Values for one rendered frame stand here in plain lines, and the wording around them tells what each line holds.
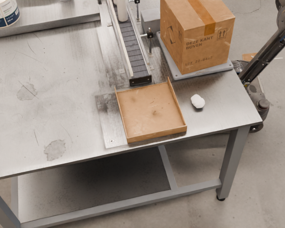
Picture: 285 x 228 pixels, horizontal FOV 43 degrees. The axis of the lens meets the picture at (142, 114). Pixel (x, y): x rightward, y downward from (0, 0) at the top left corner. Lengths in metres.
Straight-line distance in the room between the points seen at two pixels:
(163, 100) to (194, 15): 0.40
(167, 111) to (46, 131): 0.54
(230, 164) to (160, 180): 0.43
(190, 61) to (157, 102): 0.25
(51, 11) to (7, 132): 0.81
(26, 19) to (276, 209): 1.83
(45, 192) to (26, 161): 0.64
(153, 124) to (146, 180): 0.62
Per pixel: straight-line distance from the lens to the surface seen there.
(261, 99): 2.45
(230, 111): 1.67
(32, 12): 2.23
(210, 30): 1.66
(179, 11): 1.69
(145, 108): 1.65
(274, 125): 2.76
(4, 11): 2.13
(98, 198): 2.12
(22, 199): 2.23
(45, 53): 2.01
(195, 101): 1.65
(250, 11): 3.68
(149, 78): 1.75
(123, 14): 2.01
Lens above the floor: 2.11
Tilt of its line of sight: 51 degrees down
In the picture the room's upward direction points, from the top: 4 degrees counter-clockwise
